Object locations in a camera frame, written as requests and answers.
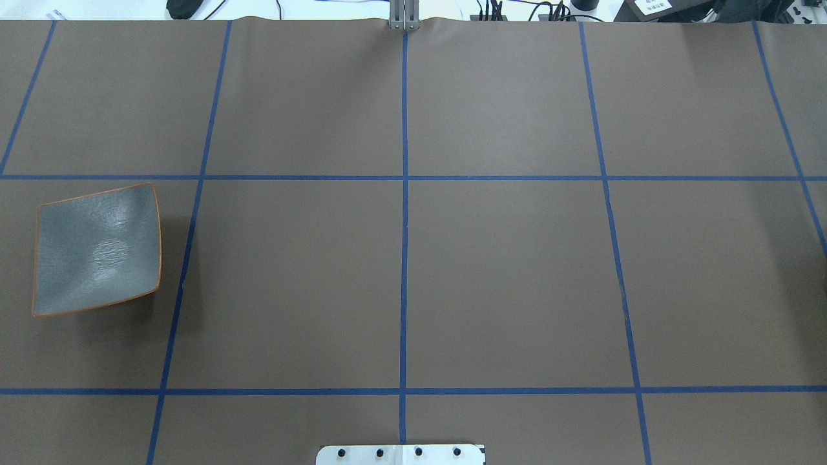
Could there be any grey square plate orange rim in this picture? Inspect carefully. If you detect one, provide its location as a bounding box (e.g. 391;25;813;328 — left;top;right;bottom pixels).
30;183;163;318

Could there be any black computer mouse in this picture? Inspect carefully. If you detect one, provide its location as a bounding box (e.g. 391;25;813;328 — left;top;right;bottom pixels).
165;0;204;20

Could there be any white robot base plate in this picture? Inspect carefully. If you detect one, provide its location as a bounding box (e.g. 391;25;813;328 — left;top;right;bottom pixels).
315;444;487;464

